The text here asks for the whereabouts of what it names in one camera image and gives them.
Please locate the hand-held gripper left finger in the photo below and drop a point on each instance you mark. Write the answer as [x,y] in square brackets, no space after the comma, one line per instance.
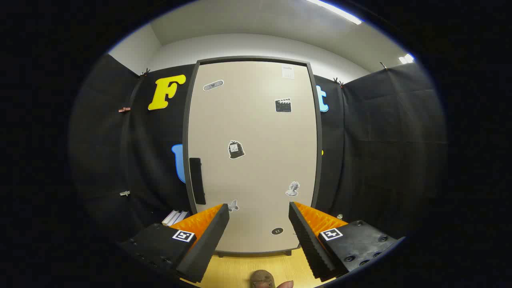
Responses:
[208,244]

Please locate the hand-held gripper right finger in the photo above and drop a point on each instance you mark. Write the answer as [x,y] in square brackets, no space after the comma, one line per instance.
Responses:
[310,244]

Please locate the brown fluffy slipper shoe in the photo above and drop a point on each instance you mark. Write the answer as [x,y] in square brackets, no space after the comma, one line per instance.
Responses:
[262,276]

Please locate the beige shoe cabinet door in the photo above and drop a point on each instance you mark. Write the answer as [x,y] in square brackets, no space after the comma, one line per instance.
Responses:
[256,168]

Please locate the dark grey shoe cabinet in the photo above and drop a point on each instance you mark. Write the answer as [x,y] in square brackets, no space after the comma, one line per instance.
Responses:
[252,58]

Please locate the white spine book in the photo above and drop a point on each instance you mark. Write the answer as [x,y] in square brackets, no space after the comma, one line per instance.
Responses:
[170,218]

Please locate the black backdrop cloth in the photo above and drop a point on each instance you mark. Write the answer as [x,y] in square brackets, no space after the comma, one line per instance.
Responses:
[380,140]

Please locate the small ceiling light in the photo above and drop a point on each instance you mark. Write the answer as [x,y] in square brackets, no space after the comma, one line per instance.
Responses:
[406,58]

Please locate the long ceiling light strip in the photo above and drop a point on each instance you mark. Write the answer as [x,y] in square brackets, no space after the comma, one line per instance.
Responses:
[340,12]

